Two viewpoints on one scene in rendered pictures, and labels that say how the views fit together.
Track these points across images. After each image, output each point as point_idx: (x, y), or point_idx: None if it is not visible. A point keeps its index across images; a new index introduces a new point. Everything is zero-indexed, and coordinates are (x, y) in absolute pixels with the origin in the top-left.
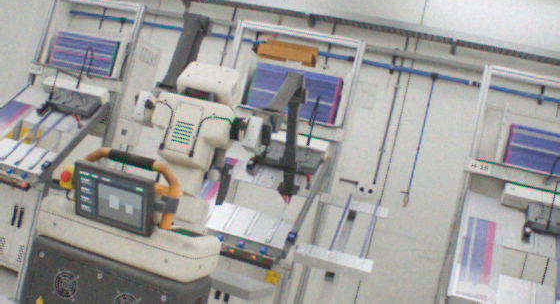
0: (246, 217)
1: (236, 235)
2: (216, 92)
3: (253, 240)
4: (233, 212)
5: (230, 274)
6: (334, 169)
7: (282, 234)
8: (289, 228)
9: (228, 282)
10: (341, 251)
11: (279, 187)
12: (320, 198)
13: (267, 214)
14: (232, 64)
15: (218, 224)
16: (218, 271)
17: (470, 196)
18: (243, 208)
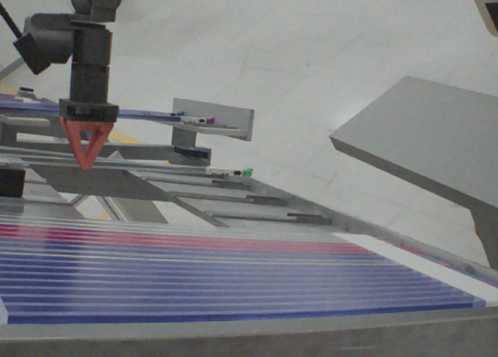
0: (224, 205)
1: (303, 196)
2: None
3: (272, 184)
4: (247, 217)
5: (401, 137)
6: None
7: (186, 178)
8: (156, 173)
9: (431, 87)
10: (134, 143)
11: (106, 104)
12: (37, 120)
13: (162, 188)
14: None
15: (323, 229)
16: (424, 135)
17: None
18: (204, 209)
